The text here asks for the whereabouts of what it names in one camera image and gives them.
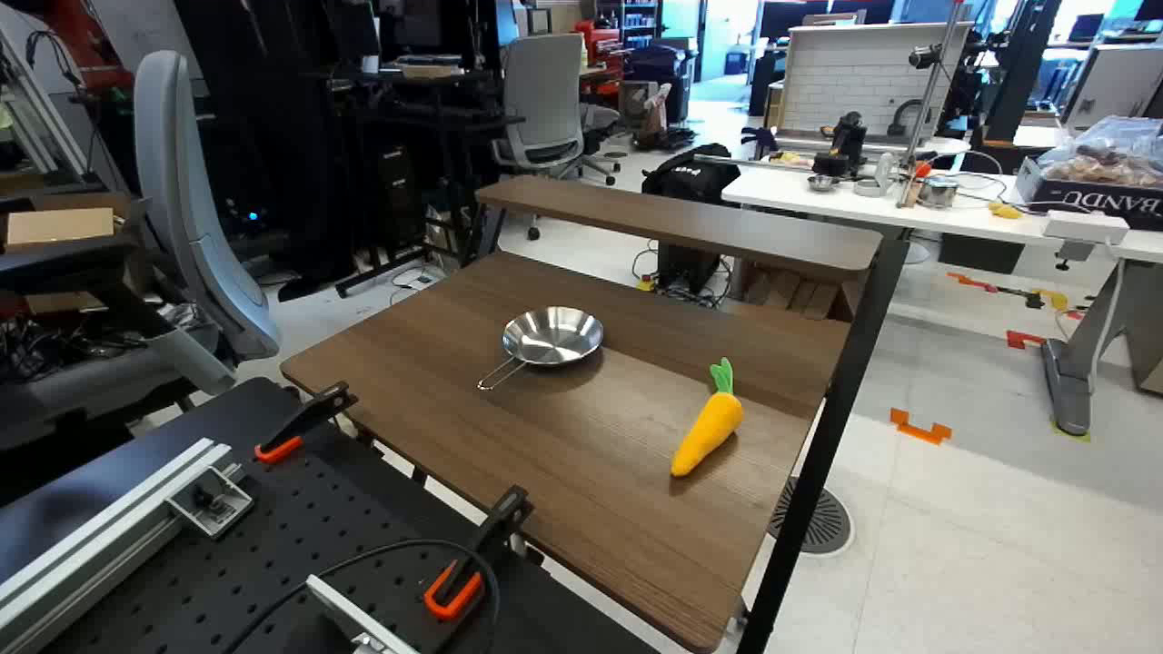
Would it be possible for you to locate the short aluminium rail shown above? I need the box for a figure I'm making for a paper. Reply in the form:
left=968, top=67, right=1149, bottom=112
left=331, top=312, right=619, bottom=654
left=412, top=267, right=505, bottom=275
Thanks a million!
left=301, top=570, right=421, bottom=654

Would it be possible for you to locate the grey chair back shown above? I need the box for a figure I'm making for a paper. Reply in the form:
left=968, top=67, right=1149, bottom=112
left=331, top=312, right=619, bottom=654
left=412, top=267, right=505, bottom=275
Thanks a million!
left=129, top=49, right=285, bottom=364

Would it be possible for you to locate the black clamp orange handle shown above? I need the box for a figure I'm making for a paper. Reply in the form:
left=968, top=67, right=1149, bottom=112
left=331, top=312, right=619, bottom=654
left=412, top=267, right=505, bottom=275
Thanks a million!
left=421, top=482, right=534, bottom=625
left=252, top=383, right=360, bottom=470

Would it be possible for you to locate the black perforated breadboard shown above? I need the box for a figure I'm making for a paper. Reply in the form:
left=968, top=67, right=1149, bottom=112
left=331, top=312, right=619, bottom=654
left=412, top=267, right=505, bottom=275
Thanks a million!
left=0, top=376, right=667, bottom=654

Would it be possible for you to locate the light wooden board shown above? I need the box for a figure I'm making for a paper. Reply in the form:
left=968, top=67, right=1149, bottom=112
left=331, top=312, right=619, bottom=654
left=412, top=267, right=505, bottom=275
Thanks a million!
left=0, top=203, right=121, bottom=254

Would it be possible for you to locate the white desk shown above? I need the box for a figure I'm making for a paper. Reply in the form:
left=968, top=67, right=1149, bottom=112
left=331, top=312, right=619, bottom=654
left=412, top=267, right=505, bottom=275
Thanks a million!
left=719, top=154, right=1163, bottom=269

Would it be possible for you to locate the black cable on breadboard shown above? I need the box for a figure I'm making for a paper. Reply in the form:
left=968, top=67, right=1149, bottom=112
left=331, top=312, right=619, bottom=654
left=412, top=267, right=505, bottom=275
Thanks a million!
left=222, top=537, right=505, bottom=654

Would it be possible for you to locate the black table leg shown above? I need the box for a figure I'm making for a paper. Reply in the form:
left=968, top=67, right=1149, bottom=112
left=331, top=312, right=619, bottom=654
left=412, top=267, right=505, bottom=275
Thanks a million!
left=737, top=231, right=911, bottom=654

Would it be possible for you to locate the orange carrot plushie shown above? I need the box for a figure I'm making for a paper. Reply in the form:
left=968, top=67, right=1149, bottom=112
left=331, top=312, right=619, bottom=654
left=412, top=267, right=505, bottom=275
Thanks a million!
left=669, top=355, right=748, bottom=479

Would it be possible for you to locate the grey desk leg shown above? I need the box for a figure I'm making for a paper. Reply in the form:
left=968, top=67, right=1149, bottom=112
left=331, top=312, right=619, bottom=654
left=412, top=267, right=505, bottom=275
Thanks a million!
left=1040, top=260, right=1135, bottom=440

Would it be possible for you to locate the aluminium corner bracket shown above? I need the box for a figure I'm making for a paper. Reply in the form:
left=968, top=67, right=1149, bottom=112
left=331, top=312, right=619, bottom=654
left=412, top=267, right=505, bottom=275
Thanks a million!
left=167, top=462, right=258, bottom=543

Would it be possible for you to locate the round floor drain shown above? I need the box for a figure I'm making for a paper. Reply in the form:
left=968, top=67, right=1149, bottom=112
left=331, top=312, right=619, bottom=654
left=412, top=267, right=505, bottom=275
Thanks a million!
left=797, top=486, right=853, bottom=559

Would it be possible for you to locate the long aluminium rail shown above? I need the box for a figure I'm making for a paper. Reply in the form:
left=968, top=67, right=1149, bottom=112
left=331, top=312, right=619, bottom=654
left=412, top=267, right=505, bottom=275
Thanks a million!
left=0, top=436, right=238, bottom=654

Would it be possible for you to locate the black box with clutter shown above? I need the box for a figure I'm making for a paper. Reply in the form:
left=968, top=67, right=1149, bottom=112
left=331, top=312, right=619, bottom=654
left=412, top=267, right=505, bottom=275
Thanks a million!
left=1015, top=115, right=1163, bottom=231

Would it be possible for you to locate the black backpack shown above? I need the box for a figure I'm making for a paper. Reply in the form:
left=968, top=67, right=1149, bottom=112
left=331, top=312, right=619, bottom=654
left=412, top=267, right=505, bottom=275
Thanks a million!
left=640, top=142, right=746, bottom=303

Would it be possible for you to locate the steel frying pan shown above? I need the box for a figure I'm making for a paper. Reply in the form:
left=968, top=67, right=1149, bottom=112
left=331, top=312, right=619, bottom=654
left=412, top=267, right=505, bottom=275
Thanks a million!
left=473, top=303, right=608, bottom=396

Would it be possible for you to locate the white board panel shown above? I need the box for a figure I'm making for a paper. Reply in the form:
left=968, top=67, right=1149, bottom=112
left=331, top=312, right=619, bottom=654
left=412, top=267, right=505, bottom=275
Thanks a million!
left=776, top=19, right=975, bottom=155

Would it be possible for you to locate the black desk device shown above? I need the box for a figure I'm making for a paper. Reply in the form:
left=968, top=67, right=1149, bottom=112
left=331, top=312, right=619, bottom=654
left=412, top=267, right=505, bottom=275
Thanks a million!
left=811, top=109, right=871, bottom=189

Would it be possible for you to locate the raised wooden shelf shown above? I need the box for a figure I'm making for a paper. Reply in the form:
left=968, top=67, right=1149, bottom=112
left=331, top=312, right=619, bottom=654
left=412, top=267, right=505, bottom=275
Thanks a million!
left=473, top=170, right=888, bottom=285

